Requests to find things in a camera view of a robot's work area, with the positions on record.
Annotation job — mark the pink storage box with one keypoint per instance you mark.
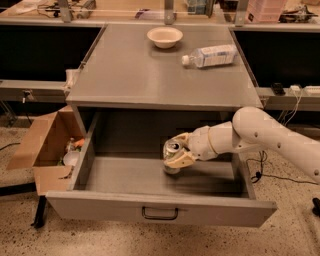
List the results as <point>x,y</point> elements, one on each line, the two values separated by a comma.
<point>264,11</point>

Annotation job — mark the orange item in box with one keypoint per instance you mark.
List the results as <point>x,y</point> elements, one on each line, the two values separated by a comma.
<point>79,143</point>

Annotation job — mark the clear plastic water bottle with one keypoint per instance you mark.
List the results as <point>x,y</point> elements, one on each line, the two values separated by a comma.
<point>210,56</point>

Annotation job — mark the black drawer handle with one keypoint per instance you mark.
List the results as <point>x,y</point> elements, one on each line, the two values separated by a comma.
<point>161,214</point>

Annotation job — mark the green white 7up can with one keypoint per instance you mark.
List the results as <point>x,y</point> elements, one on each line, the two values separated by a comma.
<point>170,149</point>

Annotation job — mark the white power adapter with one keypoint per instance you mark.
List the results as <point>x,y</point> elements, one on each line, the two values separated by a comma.
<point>295,88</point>

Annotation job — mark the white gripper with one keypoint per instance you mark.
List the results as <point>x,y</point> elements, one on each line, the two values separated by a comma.
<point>200,142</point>

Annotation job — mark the black table leg foot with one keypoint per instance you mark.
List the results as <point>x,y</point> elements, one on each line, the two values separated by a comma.
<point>39,216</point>

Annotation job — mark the open grey top drawer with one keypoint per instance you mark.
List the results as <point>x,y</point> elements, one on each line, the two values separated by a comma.
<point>120,171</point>

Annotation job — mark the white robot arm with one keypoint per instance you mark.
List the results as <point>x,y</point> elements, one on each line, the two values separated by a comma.
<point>251,128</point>

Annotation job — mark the brown cardboard box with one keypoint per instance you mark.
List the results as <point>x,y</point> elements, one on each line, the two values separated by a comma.
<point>43,147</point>

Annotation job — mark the grey cabinet with top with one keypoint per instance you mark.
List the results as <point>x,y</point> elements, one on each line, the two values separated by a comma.
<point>126,70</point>

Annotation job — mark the white ceramic bowl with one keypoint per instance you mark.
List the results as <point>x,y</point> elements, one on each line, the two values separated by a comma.
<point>164,37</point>

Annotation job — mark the white plate in box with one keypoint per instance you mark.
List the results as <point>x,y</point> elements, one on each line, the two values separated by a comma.
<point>71,158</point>

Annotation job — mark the black phone on shelf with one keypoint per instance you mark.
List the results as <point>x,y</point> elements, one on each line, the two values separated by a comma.
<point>278,89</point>

